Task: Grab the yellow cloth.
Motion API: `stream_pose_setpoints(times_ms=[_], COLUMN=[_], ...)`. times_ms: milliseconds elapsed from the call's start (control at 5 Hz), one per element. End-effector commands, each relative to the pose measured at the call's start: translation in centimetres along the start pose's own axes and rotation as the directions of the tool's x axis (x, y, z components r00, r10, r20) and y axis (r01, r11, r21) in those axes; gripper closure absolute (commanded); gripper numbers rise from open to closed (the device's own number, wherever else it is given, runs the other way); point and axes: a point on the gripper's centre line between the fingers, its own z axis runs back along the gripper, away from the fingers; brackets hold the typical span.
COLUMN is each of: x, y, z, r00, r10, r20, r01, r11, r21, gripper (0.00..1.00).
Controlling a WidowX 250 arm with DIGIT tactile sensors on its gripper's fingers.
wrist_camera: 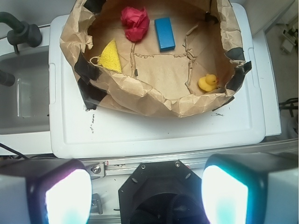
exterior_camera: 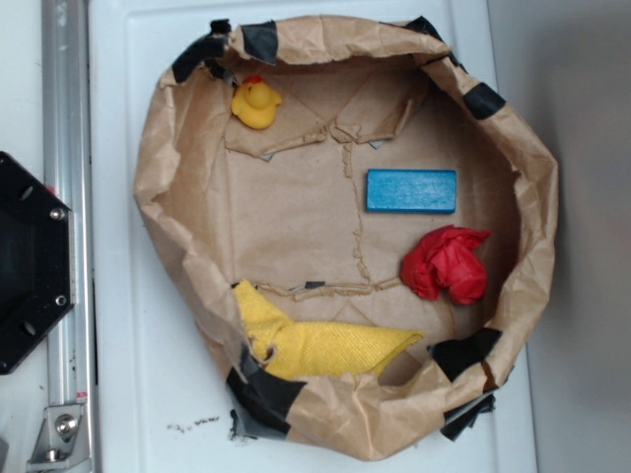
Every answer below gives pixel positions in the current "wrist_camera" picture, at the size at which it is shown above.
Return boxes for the glowing white gripper right finger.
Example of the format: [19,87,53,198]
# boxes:
[201,153,299,224]

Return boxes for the glowing white gripper left finger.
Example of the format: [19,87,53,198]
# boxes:
[0,159,92,224]

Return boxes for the yellow knitted cloth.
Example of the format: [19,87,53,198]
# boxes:
[89,39,122,73]

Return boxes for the red crumpled cloth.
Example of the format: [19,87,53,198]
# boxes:
[121,7,150,42]

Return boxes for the white plastic cooler lid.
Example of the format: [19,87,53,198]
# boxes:
[49,3,266,158]

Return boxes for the yellow rubber duck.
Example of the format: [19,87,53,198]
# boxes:
[198,74,218,92]

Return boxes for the crumpled brown paper bag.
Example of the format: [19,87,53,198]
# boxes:
[60,0,251,118]

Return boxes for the dark grey sink faucet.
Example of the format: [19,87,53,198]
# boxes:
[0,12,43,55]

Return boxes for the blue rectangular block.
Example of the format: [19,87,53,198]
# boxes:
[154,17,176,52]

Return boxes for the black octagonal mount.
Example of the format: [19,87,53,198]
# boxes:
[118,161,209,224]

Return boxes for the aluminium frame rail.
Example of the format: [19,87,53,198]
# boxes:
[0,137,299,180]

